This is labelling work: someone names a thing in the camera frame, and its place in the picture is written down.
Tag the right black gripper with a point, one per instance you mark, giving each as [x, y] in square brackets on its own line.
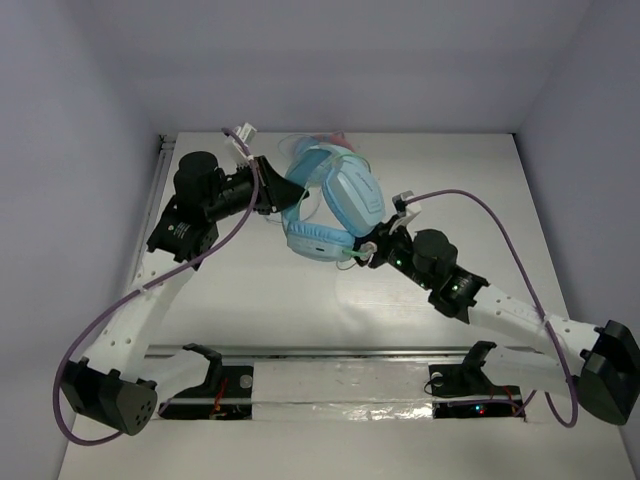
[382, 240]

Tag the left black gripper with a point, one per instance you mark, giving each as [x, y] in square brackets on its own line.
[265, 185]

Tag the light blue headphones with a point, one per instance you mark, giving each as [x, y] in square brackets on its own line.
[350, 191]

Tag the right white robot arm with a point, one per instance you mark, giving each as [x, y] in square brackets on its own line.
[596, 366]

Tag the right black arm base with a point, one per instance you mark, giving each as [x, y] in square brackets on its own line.
[462, 391]

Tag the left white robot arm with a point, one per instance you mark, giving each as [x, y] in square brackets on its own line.
[101, 375]

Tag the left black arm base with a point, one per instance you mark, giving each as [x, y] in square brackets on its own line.
[221, 392]

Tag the pink blue cat-ear headphones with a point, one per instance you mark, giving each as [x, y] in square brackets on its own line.
[295, 143]

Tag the white taped foam panel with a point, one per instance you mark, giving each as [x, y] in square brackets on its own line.
[332, 390]

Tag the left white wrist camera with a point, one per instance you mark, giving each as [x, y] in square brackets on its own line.
[237, 142]

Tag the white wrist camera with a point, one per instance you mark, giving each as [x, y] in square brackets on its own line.
[407, 209]
[237, 142]

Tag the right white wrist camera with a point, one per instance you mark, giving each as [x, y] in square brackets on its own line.
[407, 209]

